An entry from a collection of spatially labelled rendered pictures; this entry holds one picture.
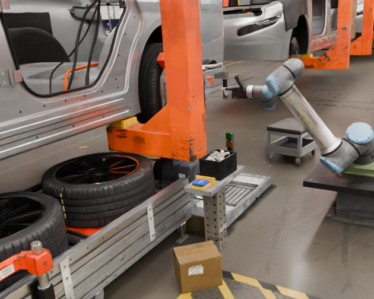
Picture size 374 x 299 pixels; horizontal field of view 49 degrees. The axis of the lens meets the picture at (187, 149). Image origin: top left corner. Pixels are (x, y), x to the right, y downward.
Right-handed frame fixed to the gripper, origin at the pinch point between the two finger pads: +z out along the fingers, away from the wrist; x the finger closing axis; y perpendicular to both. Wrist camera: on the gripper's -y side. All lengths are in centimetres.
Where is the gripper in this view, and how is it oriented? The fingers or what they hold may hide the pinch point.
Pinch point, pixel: (222, 87)
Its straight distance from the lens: 306.2
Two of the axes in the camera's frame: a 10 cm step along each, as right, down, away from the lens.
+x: 5.3, -2.9, 8.0
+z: -8.5, -1.0, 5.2
